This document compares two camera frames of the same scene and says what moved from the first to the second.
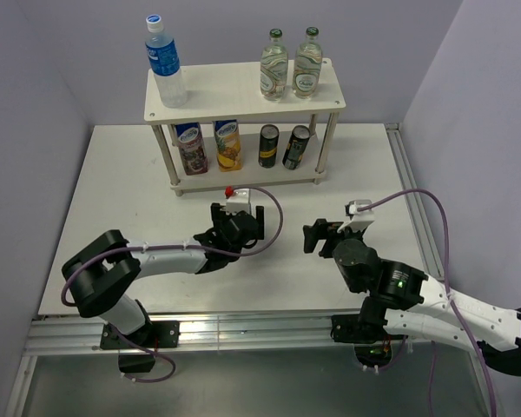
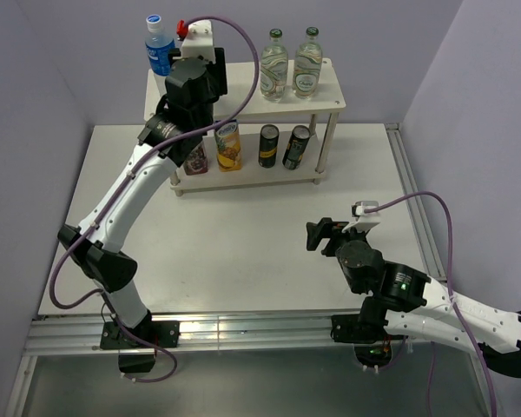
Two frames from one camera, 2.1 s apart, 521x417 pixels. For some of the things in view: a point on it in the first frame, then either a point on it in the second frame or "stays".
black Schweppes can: x=296 y=147 stays
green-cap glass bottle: x=307 y=65 stays
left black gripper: x=219 y=223 to x=216 y=71
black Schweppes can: x=268 y=146 stays
